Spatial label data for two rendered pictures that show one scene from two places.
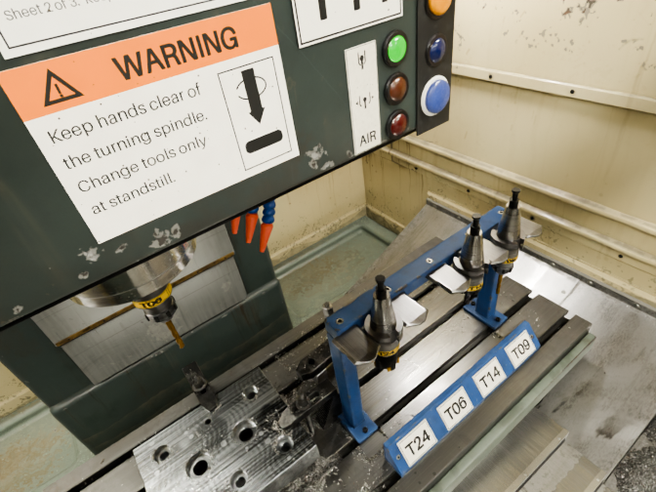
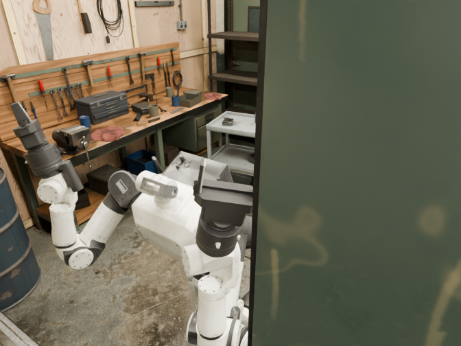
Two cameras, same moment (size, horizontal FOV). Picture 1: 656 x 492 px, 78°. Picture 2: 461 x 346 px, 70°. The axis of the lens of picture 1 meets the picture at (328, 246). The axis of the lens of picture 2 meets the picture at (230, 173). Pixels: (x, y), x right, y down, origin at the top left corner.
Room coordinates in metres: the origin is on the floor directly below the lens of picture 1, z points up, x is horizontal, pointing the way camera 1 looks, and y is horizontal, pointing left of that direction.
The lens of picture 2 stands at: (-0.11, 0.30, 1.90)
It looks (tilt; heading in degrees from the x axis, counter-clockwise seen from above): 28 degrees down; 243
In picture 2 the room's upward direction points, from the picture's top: straight up
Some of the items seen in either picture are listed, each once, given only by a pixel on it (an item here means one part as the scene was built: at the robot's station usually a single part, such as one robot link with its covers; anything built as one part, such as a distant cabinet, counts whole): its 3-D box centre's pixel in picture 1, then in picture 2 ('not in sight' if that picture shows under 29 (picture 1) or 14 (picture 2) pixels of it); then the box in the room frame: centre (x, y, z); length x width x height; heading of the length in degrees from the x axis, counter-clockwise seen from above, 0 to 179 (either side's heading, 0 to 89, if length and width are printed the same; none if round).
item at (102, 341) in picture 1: (138, 267); not in sight; (0.79, 0.46, 1.16); 0.48 x 0.05 x 0.51; 120
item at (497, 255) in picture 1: (489, 252); not in sight; (0.58, -0.31, 1.21); 0.07 x 0.05 x 0.01; 30
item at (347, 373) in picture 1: (347, 381); not in sight; (0.46, 0.01, 1.05); 0.10 x 0.05 x 0.30; 30
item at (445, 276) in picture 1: (450, 279); not in sight; (0.52, -0.21, 1.21); 0.07 x 0.05 x 0.01; 30
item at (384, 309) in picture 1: (382, 308); not in sight; (0.44, -0.07, 1.26); 0.04 x 0.04 x 0.07
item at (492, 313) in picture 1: (491, 272); not in sight; (0.68, -0.37, 1.05); 0.10 x 0.05 x 0.30; 30
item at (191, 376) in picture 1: (203, 391); not in sight; (0.54, 0.33, 0.97); 0.13 x 0.03 x 0.15; 30
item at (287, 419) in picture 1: (308, 410); not in sight; (0.45, 0.09, 0.97); 0.13 x 0.03 x 0.15; 120
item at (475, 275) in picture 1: (471, 265); not in sight; (0.55, -0.26, 1.21); 0.06 x 0.06 x 0.03
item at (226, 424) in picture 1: (225, 453); not in sight; (0.40, 0.27, 0.97); 0.29 x 0.23 x 0.05; 120
